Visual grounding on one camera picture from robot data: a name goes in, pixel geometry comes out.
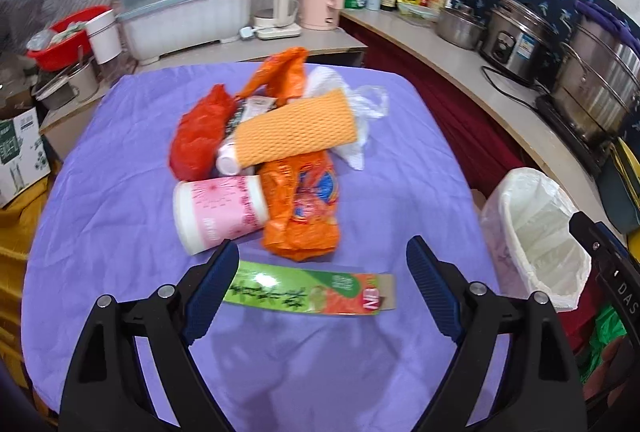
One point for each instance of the red plastic bag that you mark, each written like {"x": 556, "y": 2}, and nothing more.
{"x": 200, "y": 131}

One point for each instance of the small white bottle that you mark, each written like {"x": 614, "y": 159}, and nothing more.
{"x": 227, "y": 159}

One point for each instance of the green carton box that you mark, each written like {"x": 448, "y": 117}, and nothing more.
{"x": 300, "y": 292}

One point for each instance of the clear plastic bag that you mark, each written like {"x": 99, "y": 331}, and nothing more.
{"x": 372, "y": 104}

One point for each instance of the red counter skirt cloth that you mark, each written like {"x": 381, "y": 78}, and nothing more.
{"x": 425, "y": 86}

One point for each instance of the clear food container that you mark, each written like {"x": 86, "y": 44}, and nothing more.
{"x": 417, "y": 12}

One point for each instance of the cardboard box green print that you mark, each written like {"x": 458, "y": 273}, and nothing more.
{"x": 20, "y": 151}

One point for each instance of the steel rice cooker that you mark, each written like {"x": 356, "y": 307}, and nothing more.
{"x": 515, "y": 44}

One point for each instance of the steel steamer pot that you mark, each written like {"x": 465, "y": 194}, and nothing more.
{"x": 595, "y": 81}

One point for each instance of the pink white paper cup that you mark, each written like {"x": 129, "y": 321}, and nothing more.
{"x": 215, "y": 207}

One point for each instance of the purple cloth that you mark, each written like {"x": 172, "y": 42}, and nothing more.
{"x": 600, "y": 14}

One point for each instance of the dark green wrapper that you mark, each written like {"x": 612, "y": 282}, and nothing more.
{"x": 250, "y": 107}

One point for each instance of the purple tablecloth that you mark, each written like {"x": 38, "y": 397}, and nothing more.
{"x": 125, "y": 192}

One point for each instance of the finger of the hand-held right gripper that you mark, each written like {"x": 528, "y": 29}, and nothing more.
{"x": 590, "y": 232}

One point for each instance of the white lined trash bin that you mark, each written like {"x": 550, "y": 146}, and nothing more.
{"x": 530, "y": 232}

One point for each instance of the steel pot with lid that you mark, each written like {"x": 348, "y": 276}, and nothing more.
{"x": 460, "y": 31}

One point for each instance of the orange snack packet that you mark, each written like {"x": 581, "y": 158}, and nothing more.
{"x": 300, "y": 212}

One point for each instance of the orange plastic bag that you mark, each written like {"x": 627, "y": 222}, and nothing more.
{"x": 280, "y": 71}

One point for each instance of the red plastic basin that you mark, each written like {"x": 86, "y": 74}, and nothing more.
{"x": 45, "y": 56}

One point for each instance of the black induction cooker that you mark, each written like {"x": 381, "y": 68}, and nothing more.
{"x": 565, "y": 126}

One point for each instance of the white dish box grey lid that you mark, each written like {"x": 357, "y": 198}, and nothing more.
{"x": 190, "y": 26}

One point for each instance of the white power plug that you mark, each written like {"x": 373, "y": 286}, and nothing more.
{"x": 248, "y": 33}

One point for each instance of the green plastic bag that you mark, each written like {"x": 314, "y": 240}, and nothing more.
{"x": 612, "y": 332}

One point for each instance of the small steel pot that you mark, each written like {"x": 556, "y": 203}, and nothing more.
{"x": 80, "y": 79}

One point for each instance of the dark blue basin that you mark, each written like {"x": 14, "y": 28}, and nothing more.
{"x": 617, "y": 207}

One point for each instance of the white paper towel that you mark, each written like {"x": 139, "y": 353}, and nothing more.
{"x": 322, "y": 81}

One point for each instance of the orange foam net sleeve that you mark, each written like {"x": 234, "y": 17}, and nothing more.
{"x": 295, "y": 126}

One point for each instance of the yellow basin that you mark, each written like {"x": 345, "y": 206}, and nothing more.
{"x": 627, "y": 171}

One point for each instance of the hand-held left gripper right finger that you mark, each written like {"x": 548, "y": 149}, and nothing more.
{"x": 432, "y": 287}

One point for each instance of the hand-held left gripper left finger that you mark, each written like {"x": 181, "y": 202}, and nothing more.
{"x": 215, "y": 287}

